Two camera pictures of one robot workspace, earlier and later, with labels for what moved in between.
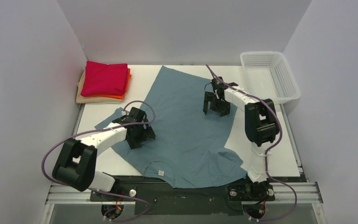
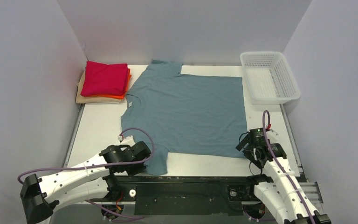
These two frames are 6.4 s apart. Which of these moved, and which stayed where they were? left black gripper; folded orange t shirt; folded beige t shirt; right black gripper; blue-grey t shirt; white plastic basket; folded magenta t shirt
Moved: blue-grey t shirt; left black gripper; right black gripper
Stayed: folded magenta t shirt; folded beige t shirt; white plastic basket; folded orange t shirt
